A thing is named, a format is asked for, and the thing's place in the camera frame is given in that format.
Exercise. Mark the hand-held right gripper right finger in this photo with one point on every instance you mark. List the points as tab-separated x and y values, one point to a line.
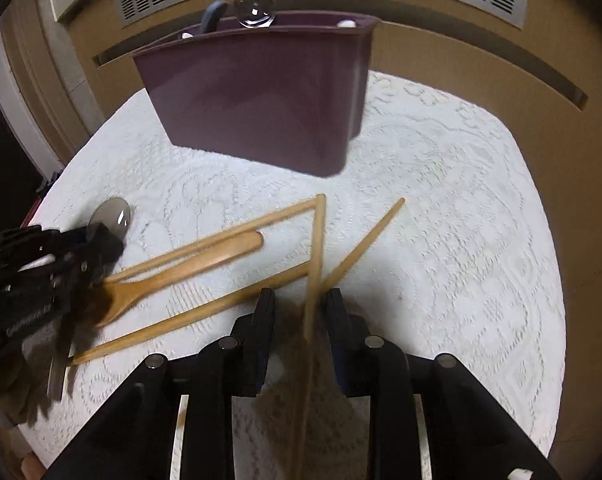
337	320

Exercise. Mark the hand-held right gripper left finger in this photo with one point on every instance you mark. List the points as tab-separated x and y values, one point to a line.
261	320

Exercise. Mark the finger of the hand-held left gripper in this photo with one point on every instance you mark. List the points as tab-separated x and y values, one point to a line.
98	250

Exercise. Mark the wooden spoon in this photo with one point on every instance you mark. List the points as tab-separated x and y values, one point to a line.
181	272

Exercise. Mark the purple plastic utensil holder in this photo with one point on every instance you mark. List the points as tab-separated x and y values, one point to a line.
256	95

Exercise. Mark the blue plastic spoon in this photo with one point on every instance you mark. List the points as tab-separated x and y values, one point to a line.
212	17

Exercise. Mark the white round-tipped utensil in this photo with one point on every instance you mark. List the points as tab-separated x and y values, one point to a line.
348	23

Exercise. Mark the white lace tablecloth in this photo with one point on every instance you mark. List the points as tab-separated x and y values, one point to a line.
456	260

